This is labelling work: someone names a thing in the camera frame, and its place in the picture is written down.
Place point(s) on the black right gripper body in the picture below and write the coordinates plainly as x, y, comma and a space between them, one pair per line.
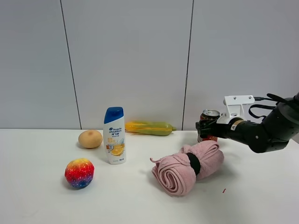
227, 131

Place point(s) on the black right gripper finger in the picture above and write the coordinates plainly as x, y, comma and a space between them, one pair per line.
206, 124
204, 136

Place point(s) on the red soda can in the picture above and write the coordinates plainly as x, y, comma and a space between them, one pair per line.
208, 114

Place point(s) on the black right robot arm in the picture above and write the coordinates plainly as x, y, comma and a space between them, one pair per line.
273, 133

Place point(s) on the black elastic band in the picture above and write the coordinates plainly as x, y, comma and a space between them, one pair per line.
194, 163

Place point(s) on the rolled pink towel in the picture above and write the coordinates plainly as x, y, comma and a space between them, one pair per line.
177, 177

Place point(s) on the yellow green corn cob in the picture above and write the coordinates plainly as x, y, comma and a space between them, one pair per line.
149, 128

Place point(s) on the white blue shampoo bottle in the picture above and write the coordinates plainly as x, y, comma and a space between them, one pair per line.
114, 135

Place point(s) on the brown potato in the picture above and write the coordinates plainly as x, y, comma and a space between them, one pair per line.
90, 139

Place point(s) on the rainbow coloured ball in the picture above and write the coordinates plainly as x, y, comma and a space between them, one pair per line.
79, 173

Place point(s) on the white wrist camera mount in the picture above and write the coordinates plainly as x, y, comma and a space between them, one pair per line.
234, 107

